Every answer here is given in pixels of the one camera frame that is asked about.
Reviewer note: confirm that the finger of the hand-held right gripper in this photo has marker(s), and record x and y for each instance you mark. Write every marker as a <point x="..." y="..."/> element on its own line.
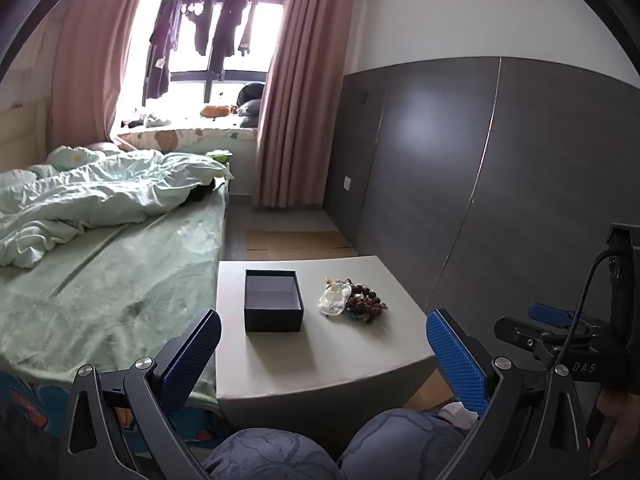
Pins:
<point x="520" y="335"/>
<point x="547" y="314"/>

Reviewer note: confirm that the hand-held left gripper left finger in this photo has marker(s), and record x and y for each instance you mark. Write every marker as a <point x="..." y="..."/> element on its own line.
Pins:
<point x="197" y="355"/>

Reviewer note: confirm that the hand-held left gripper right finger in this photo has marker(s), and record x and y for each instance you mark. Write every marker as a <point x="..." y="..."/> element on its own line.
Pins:
<point x="457" y="360"/>

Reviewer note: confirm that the black jewelry box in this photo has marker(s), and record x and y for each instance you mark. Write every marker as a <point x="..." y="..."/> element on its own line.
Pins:
<point x="274" y="305"/>

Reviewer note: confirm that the clear plastic jewelry bag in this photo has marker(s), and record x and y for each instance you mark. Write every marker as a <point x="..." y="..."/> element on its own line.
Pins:
<point x="334" y="301"/>

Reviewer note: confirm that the person's right hand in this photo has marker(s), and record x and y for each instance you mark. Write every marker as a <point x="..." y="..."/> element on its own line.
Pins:
<point x="622" y="425"/>

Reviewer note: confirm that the white cloth bundle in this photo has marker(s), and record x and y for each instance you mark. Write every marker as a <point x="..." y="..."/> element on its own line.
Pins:
<point x="456" y="412"/>

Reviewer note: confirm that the white low table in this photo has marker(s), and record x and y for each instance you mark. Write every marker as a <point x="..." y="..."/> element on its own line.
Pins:
<point x="280" y="365"/>

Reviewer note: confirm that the person's right leg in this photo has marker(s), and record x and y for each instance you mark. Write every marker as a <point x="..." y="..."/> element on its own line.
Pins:
<point x="400" y="445"/>

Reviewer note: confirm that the person's leg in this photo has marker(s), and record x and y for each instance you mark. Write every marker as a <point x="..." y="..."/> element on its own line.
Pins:
<point x="400" y="445"/>
<point x="270" y="455"/>

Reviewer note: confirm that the person's left leg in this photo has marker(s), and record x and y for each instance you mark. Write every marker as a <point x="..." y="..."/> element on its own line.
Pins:
<point x="270" y="455"/>

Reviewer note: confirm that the light green duvet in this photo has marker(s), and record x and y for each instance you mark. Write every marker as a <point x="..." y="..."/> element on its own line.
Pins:
<point x="100" y="187"/>

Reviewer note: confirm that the green packet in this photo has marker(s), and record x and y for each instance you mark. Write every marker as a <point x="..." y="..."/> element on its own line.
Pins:
<point x="221" y="156"/>

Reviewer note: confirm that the printed windowsill cushion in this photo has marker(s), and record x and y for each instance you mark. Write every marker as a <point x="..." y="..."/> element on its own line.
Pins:
<point x="190" y="137"/>

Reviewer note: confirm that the orange plush toy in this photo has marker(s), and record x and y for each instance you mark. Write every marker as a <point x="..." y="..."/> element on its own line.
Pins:
<point x="217" y="110"/>

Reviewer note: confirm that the dark round pillow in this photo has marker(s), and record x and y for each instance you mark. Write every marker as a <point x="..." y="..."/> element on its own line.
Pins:
<point x="250" y="101"/>

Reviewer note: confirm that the pink curtain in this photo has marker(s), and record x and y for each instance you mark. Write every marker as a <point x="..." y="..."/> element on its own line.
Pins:
<point x="90" y="60"/>
<point x="295" y="110"/>

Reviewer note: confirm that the beige padded headboard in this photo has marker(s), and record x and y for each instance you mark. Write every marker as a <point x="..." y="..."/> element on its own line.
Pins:
<point x="22" y="135"/>

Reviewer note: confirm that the window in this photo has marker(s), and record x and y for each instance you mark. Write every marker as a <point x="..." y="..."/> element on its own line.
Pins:
<point x="192" y="62"/>

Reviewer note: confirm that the purple hanging garment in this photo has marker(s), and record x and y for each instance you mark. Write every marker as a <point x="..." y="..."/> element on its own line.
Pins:
<point x="161" y="55"/>

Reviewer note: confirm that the dark hanging garment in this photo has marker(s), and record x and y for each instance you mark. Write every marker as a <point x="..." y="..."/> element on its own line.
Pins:
<point x="225" y="35"/>

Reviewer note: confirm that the small hanging undergarment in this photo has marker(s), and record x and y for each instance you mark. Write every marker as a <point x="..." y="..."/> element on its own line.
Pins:
<point x="199" y="30"/>

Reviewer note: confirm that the grey hanging garment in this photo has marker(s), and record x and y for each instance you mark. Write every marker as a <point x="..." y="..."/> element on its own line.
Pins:
<point x="248" y="25"/>

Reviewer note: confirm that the white wall socket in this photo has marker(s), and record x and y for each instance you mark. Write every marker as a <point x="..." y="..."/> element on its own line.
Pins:
<point x="346" y="181"/>

